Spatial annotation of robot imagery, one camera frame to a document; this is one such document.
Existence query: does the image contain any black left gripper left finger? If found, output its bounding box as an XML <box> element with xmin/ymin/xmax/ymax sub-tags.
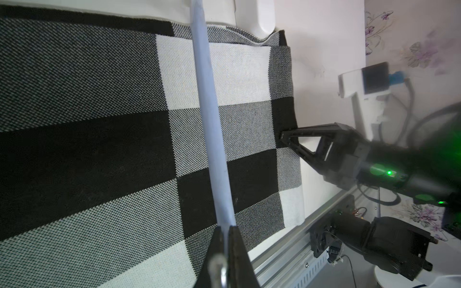
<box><xmin>194</xmin><ymin>226</ymin><xmax>224</xmax><ymax>288</ymax></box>

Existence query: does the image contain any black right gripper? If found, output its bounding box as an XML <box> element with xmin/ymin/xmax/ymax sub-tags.
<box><xmin>280</xmin><ymin>123</ymin><xmax>371</xmax><ymax>190</ymax></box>

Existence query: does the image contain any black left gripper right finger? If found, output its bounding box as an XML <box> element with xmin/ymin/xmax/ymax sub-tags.
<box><xmin>228</xmin><ymin>226</ymin><xmax>260</xmax><ymax>288</ymax></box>

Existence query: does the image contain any light blue plastic hanger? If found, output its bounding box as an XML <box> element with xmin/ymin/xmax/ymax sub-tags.
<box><xmin>190</xmin><ymin>1</ymin><xmax>236</xmax><ymax>255</ymax></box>

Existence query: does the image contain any black white checkered scarf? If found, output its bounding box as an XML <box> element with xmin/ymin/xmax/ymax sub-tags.
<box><xmin>1</xmin><ymin>5</ymin><xmax>305</xmax><ymax>288</ymax></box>

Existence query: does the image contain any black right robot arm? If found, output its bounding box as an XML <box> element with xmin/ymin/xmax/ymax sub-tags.
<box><xmin>280</xmin><ymin>103</ymin><xmax>461</xmax><ymax>238</ymax></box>

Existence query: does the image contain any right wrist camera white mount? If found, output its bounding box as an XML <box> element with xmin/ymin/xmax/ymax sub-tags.
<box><xmin>337</xmin><ymin>60</ymin><xmax>415</xmax><ymax>145</ymax></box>

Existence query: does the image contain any aluminium mounting rail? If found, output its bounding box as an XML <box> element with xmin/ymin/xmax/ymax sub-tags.
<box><xmin>252</xmin><ymin>188</ymin><xmax>358</xmax><ymax>288</ymax></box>

